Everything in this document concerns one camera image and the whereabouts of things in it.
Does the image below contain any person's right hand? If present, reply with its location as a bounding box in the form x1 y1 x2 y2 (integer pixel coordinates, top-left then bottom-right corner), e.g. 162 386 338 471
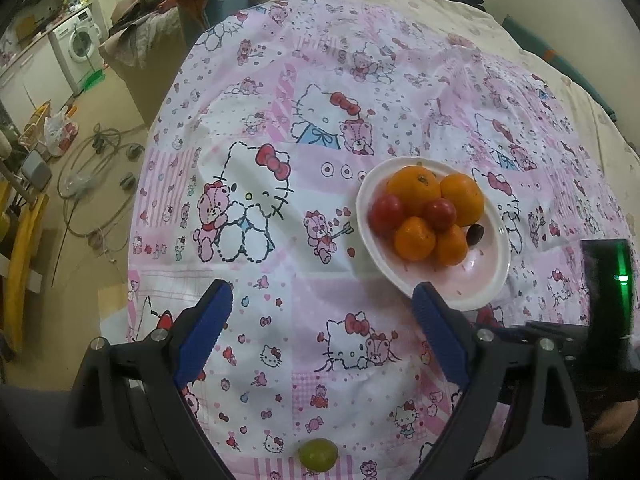
587 400 640 453

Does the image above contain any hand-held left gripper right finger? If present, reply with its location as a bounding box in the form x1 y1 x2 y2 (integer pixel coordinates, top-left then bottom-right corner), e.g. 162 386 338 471
412 281 588 480

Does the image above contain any teal cloth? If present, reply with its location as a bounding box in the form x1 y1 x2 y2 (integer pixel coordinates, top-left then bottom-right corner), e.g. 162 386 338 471
179 0 251 47

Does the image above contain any green grape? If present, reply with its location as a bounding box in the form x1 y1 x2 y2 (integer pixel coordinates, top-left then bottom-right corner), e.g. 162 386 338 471
299 438 337 472

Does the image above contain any white washing machine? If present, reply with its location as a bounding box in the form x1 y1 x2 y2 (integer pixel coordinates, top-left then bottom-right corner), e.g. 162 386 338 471
48 7 107 94

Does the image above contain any coiled floor cable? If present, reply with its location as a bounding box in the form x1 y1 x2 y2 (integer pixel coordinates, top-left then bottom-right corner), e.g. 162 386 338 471
56 126 147 238

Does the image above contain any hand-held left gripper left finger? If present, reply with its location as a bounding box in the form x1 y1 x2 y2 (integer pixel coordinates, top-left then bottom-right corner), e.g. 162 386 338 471
62 279 235 480

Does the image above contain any teal cushion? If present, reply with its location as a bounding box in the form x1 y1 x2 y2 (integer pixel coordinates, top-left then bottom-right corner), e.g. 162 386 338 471
502 12 622 117

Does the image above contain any white plate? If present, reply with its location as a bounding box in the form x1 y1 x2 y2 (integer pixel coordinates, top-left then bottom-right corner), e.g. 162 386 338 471
356 156 512 312

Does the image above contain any yellow wooden frame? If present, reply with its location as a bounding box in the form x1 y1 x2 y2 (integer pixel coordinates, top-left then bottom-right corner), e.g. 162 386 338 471
0 180 51 357

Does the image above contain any grey box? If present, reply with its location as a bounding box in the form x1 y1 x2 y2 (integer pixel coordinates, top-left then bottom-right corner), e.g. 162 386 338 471
22 152 54 189

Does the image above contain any large orange mandarin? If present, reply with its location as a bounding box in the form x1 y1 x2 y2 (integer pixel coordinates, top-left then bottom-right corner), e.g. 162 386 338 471
387 166 443 216

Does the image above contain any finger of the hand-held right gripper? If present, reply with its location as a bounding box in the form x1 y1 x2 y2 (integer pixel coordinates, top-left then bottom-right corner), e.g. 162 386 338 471
510 321 585 345

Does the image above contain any small orange mandarin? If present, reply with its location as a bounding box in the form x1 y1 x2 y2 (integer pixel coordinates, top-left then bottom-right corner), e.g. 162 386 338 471
393 216 436 261
434 225 469 267

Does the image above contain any white plastic bag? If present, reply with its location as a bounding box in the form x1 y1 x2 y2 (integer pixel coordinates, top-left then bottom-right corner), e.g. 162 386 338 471
43 107 81 157

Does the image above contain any red cherry tomato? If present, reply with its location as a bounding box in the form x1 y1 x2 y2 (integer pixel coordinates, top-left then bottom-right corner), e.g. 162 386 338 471
369 194 406 236
424 198 457 234

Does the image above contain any pink cartoon cat printed blanket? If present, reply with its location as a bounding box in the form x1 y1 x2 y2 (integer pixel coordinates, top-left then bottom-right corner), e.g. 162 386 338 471
97 0 636 480

